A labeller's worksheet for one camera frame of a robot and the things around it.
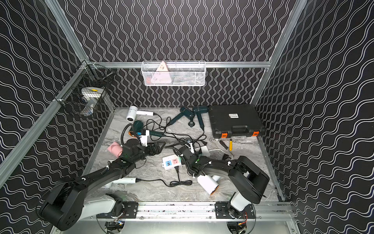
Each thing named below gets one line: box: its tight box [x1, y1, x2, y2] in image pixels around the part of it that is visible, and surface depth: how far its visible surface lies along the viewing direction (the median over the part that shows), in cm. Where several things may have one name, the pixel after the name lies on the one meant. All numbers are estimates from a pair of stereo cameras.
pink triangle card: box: [150, 60, 172, 84], surface depth 91 cm
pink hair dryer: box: [107, 141, 123, 158], surface depth 94 cm
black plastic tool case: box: [208, 103, 266, 139], surface depth 107 cm
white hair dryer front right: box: [196, 175, 222, 195], surface depth 81 cm
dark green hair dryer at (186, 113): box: [166, 106, 196, 128], surface depth 114 cm
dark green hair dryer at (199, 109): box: [192, 105, 209, 131], surface depth 116 cm
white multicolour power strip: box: [161, 155, 183, 171], surface depth 90 cm
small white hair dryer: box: [126, 105, 154, 122], surface depth 115 cm
